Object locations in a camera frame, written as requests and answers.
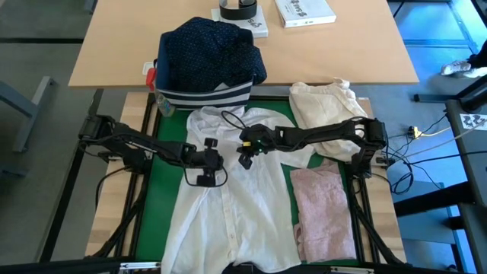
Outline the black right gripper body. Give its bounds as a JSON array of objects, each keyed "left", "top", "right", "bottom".
[{"left": 237, "top": 126, "right": 275, "bottom": 157}]

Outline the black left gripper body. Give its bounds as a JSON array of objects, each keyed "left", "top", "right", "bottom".
[{"left": 185, "top": 146, "right": 225, "bottom": 177}]

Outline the white button shirt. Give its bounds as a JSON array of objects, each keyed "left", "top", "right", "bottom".
[{"left": 160, "top": 105, "right": 317, "bottom": 274}]

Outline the pink button shirt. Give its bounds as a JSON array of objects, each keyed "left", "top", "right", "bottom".
[{"left": 289, "top": 163, "right": 358, "bottom": 263}]

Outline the navy white striped laundry basket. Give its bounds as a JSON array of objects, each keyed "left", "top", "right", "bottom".
[{"left": 154, "top": 28, "right": 255, "bottom": 112}]

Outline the green table mat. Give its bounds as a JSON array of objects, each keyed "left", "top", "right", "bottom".
[{"left": 135, "top": 99, "right": 361, "bottom": 266}]

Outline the clear plastic bottle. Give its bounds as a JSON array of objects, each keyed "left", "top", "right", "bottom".
[{"left": 155, "top": 93, "right": 176, "bottom": 118}]

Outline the cream shirt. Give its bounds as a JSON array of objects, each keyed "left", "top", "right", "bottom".
[{"left": 288, "top": 78, "right": 377, "bottom": 163}]

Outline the navy dotted shirt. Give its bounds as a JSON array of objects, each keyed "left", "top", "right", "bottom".
[{"left": 164, "top": 17, "right": 268, "bottom": 94}]

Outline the light wooden desk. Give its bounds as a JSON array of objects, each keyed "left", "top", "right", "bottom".
[{"left": 68, "top": 0, "right": 419, "bottom": 89}]

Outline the white paper under tape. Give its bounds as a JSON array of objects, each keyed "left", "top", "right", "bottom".
[{"left": 211, "top": 5, "right": 269, "bottom": 39}]

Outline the black curved headband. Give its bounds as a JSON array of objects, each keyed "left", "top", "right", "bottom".
[{"left": 218, "top": 0, "right": 258, "bottom": 21}]

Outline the white book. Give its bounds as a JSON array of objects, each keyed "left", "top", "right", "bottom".
[{"left": 273, "top": 0, "right": 338, "bottom": 29}]

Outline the person's white shoe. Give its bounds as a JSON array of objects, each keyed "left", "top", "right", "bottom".
[
  {"left": 441, "top": 59, "right": 473, "bottom": 76},
  {"left": 463, "top": 66, "right": 487, "bottom": 79}
]

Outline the black white marker sticker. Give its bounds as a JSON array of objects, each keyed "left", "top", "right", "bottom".
[{"left": 459, "top": 113, "right": 487, "bottom": 132}]

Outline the grey side table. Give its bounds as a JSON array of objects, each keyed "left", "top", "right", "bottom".
[{"left": 444, "top": 89, "right": 487, "bottom": 274}]

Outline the black desk leg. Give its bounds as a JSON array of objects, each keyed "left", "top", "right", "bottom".
[{"left": 413, "top": 74, "right": 487, "bottom": 112}]

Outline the person's leg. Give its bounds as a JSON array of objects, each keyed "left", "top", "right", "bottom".
[{"left": 467, "top": 49, "right": 487, "bottom": 69}]

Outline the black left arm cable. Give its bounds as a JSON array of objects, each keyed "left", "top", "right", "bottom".
[{"left": 183, "top": 167, "right": 229, "bottom": 188}]

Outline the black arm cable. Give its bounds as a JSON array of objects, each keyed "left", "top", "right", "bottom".
[
  {"left": 221, "top": 110, "right": 248, "bottom": 130},
  {"left": 183, "top": 167, "right": 229, "bottom": 188}
]

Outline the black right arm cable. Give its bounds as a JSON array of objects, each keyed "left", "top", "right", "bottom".
[{"left": 221, "top": 110, "right": 248, "bottom": 130}]

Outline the black metal table frame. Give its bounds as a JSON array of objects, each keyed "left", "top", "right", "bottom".
[{"left": 37, "top": 88, "right": 410, "bottom": 274}]

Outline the grey metal bench frame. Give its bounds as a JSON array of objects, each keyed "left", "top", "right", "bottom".
[{"left": 0, "top": 75, "right": 57, "bottom": 178}]

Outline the black floor cable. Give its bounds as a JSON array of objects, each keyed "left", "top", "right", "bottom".
[{"left": 380, "top": 150, "right": 487, "bottom": 196}]

